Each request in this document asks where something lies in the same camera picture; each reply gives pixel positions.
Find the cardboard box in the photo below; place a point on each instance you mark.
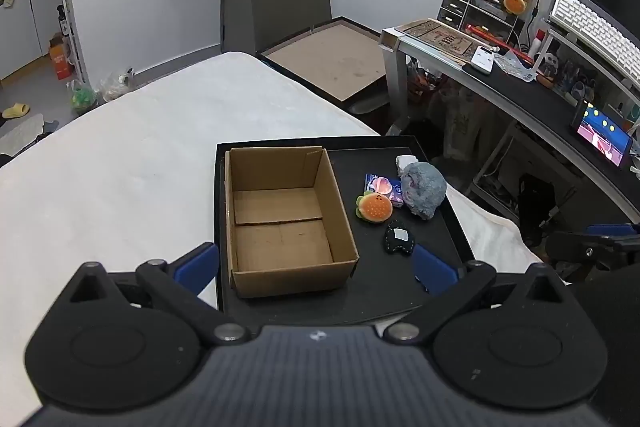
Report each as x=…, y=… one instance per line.
x=280, y=227

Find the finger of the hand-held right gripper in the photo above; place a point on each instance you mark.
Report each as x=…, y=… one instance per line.
x=590, y=252

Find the grey desk with black top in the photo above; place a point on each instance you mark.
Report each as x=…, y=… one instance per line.
x=525, y=102

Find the white crumpled wad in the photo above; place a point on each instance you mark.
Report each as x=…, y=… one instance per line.
x=406, y=161

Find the white keyboard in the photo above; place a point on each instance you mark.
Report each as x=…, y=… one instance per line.
x=595, y=29

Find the engraved wooden panel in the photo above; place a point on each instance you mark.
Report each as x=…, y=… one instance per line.
x=440, y=37

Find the black plush with white tag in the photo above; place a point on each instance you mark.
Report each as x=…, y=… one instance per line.
x=398, y=239

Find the grey drawer organizer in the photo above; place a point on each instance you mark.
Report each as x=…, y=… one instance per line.
x=470, y=2

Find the burger plush toy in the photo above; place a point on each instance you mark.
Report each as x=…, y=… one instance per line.
x=375, y=208

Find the black tray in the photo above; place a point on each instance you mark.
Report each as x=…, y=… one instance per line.
x=380, y=282

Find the yellow slipper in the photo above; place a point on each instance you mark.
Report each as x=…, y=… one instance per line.
x=16, y=111

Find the grey floor mat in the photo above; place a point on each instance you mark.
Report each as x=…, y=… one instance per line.
x=20, y=134

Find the small lit screen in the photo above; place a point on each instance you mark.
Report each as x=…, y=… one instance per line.
x=602, y=134

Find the orange round plush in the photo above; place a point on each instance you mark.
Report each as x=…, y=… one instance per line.
x=515, y=4

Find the black-framed brown board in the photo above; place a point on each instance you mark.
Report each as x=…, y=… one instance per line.
x=330, y=57

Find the plastic bag with green contents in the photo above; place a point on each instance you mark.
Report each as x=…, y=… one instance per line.
x=82, y=97

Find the blue packet with pink print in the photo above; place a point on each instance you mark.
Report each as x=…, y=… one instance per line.
x=382, y=185

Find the white flat device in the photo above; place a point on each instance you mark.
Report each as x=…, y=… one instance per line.
x=482, y=59

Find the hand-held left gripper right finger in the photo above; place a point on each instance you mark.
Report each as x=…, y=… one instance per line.
x=435, y=274

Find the grey fluffy plush toy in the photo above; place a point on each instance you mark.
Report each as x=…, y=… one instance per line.
x=424, y=189

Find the clear plastic bag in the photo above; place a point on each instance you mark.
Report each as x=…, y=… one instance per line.
x=117, y=84

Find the white keyboard stand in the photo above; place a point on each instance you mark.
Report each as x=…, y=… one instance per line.
x=575, y=49

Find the orange carton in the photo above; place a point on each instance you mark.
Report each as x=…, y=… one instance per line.
x=61, y=57

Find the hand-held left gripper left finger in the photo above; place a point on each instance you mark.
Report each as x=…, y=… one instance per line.
x=197, y=264

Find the white narrow rack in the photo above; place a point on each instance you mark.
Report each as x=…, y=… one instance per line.
x=70, y=37

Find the red stick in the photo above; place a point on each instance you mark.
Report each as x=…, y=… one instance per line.
x=495, y=41

